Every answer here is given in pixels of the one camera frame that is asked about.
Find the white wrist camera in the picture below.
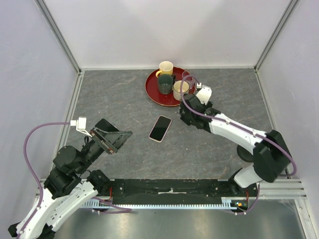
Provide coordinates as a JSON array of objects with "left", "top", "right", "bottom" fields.
[
  {"left": 195, "top": 83, "right": 212, "bottom": 105},
  {"left": 70, "top": 117, "right": 92, "bottom": 137}
]

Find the clear drinking glass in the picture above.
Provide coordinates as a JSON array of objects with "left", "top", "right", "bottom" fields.
[{"left": 182, "top": 71, "right": 195, "bottom": 89}]

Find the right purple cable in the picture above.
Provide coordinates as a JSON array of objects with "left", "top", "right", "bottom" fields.
[{"left": 180, "top": 76, "right": 298, "bottom": 178}]

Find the left aluminium frame post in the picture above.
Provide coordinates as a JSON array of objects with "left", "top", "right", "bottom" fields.
[{"left": 35, "top": 0, "right": 82, "bottom": 75}]

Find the cream faceted cup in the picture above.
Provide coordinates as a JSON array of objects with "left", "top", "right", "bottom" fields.
[{"left": 173, "top": 80, "right": 189, "bottom": 102}]

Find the grey slotted cable duct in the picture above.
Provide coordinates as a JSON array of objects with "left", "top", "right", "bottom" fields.
[{"left": 80, "top": 199, "right": 237, "bottom": 210}]

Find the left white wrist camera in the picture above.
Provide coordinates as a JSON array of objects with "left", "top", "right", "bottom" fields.
[{"left": 70, "top": 117, "right": 92, "bottom": 137}]

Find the aluminium frame post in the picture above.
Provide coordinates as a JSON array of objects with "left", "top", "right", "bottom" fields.
[
  {"left": 254, "top": 0, "right": 300, "bottom": 73},
  {"left": 35, "top": 0, "right": 82, "bottom": 75}
]

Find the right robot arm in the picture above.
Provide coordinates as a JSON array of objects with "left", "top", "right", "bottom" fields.
[{"left": 179, "top": 94, "right": 296, "bottom": 196}]

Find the black round suction base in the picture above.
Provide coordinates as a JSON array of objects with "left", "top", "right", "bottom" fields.
[{"left": 237, "top": 145, "right": 254, "bottom": 163}]

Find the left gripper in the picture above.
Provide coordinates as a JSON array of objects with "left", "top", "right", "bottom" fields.
[{"left": 76, "top": 126, "right": 134, "bottom": 173}]

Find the yellow mug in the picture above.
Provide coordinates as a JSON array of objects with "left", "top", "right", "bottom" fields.
[{"left": 156, "top": 61, "right": 173, "bottom": 78}]

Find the red round tray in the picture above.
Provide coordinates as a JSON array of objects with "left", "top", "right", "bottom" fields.
[{"left": 145, "top": 67, "right": 189, "bottom": 107}]

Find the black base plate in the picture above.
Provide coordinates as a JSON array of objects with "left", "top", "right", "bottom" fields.
[{"left": 111, "top": 179, "right": 257, "bottom": 206}]

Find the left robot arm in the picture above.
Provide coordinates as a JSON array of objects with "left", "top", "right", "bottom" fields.
[{"left": 8, "top": 119, "right": 133, "bottom": 239}]

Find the white case smartphone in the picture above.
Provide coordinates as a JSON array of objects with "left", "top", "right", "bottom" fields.
[{"left": 95, "top": 119, "right": 119, "bottom": 132}]

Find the dark green mug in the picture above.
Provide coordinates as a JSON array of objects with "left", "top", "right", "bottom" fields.
[{"left": 158, "top": 74, "right": 174, "bottom": 95}]

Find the pink case smartphone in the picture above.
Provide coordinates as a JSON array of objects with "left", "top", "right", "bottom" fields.
[{"left": 149, "top": 116, "right": 172, "bottom": 142}]

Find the right aluminium frame post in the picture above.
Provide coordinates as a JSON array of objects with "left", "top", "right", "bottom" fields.
[{"left": 254, "top": 0, "right": 300, "bottom": 73}]

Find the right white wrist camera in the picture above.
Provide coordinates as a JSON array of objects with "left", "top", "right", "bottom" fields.
[{"left": 195, "top": 83, "right": 212, "bottom": 105}]

